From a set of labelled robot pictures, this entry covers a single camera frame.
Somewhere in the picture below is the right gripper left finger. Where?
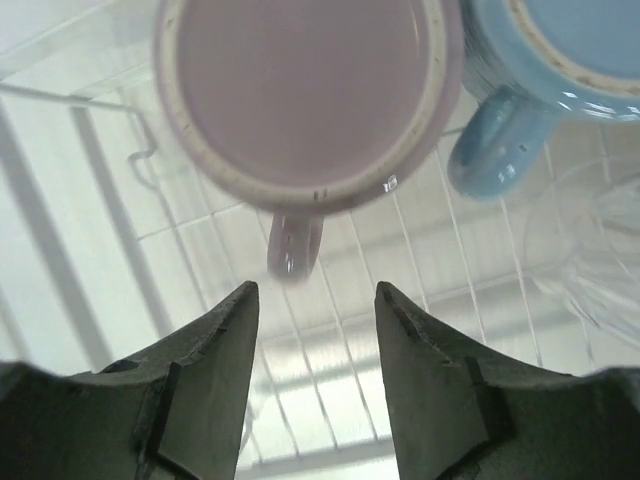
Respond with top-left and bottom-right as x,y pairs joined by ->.
1,281 -> 259,479

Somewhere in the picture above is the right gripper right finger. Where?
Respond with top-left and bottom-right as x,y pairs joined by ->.
375,282 -> 639,479

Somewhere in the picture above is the clear acrylic dish rack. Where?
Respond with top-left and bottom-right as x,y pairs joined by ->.
1,1 -> 639,479

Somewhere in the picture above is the clear glass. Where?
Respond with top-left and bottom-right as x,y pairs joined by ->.
522,156 -> 639,347

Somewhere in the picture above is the lilac ceramic mug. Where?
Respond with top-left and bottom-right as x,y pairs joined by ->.
154,1 -> 464,283

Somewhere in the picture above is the light blue mug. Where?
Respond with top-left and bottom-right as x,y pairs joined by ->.
447,1 -> 639,200

